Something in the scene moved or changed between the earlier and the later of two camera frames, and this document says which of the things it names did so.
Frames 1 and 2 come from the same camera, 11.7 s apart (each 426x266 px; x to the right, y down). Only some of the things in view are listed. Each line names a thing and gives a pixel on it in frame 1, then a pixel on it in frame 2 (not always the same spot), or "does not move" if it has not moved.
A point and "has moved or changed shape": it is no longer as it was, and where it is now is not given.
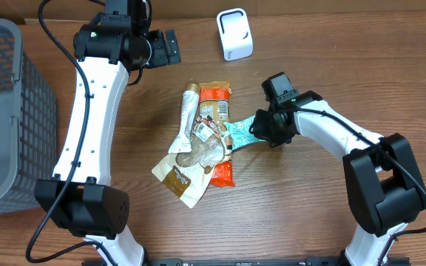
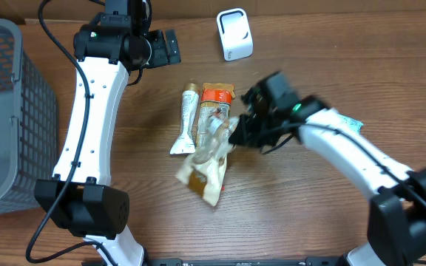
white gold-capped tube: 190,100 does not move
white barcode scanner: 235,35 does not move
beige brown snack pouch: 188,174 has moved or changed shape
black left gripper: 164,55 does not move
